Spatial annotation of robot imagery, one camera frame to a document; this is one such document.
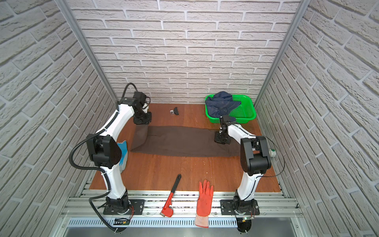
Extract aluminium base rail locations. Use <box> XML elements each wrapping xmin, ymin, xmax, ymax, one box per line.
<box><xmin>59</xmin><ymin>190</ymin><xmax>303</xmax><ymax>228</ymax></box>

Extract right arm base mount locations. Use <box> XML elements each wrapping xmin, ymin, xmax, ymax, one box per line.
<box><xmin>220</xmin><ymin>199</ymin><xmax>260</xmax><ymax>216</ymax></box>

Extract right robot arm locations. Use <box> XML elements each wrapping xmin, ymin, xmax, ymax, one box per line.
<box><xmin>215</xmin><ymin>116</ymin><xmax>271</xmax><ymax>216</ymax></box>

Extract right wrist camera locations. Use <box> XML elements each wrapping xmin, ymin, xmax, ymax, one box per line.
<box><xmin>220</xmin><ymin>115</ymin><xmax>236</xmax><ymax>126</ymax></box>

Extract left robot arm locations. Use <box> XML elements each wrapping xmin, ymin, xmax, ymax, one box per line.
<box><xmin>86</xmin><ymin>91</ymin><xmax>152</xmax><ymax>214</ymax></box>

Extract small black relay component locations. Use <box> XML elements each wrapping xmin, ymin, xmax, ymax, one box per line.
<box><xmin>170</xmin><ymin>107</ymin><xmax>179</xmax><ymax>116</ymax></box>

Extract dark blue jeans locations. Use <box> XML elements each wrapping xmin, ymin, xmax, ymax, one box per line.
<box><xmin>205</xmin><ymin>91</ymin><xmax>241</xmax><ymax>123</ymax></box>

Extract red rubber glove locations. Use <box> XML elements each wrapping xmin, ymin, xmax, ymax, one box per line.
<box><xmin>195</xmin><ymin>180</ymin><xmax>214</xmax><ymax>228</ymax></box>

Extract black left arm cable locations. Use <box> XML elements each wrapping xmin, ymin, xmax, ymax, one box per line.
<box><xmin>68</xmin><ymin>82</ymin><xmax>138</xmax><ymax>233</ymax></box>

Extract blue grey work glove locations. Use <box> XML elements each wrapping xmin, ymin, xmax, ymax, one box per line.
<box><xmin>118</xmin><ymin>141</ymin><xmax>128</xmax><ymax>173</ymax></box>

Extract red pipe wrench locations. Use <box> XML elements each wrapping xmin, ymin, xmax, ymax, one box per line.
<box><xmin>160</xmin><ymin>174</ymin><xmax>182</xmax><ymax>217</ymax></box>

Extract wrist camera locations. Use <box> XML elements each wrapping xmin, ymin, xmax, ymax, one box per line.
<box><xmin>220</xmin><ymin>115</ymin><xmax>236</xmax><ymax>126</ymax></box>
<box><xmin>133</xmin><ymin>91</ymin><xmax>151</xmax><ymax>109</ymax></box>

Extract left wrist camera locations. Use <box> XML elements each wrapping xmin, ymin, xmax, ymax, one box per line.
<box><xmin>133</xmin><ymin>91</ymin><xmax>151</xmax><ymax>109</ymax></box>

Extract brown trousers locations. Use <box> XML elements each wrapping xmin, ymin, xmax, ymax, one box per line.
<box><xmin>130</xmin><ymin>125</ymin><xmax>240</xmax><ymax>158</ymax></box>

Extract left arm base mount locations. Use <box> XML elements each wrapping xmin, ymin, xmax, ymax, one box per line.
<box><xmin>103</xmin><ymin>199</ymin><xmax>145</xmax><ymax>216</ymax></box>

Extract green plastic basket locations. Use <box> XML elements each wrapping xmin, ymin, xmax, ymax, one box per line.
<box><xmin>204</xmin><ymin>94</ymin><xmax>257</xmax><ymax>124</ymax></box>

